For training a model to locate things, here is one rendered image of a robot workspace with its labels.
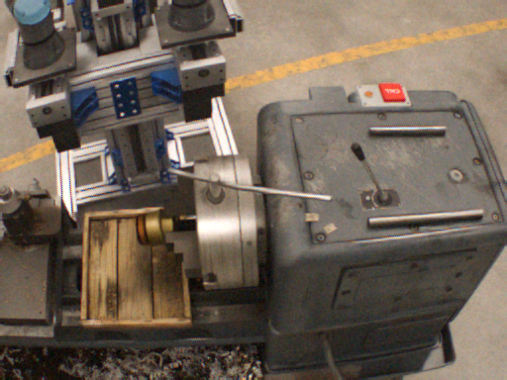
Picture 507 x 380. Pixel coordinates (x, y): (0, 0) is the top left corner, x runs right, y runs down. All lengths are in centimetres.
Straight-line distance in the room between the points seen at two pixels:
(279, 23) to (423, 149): 245
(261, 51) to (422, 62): 99
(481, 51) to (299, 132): 270
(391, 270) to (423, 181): 21
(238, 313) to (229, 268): 26
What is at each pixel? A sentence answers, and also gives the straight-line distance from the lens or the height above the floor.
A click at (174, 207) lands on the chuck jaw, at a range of 139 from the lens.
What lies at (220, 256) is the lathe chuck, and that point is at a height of 116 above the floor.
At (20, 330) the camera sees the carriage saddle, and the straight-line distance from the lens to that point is 158.
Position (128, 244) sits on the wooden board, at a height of 89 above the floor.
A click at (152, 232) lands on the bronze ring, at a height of 111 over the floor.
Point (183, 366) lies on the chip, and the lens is 182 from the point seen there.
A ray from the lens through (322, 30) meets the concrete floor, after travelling 370.
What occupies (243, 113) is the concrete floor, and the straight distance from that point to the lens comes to 313.
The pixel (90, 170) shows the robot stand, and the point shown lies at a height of 21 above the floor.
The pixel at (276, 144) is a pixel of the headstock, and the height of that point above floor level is 125.
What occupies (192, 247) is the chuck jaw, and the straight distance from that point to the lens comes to 137.
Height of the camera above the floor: 228
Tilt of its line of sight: 54 degrees down
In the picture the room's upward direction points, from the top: straight up
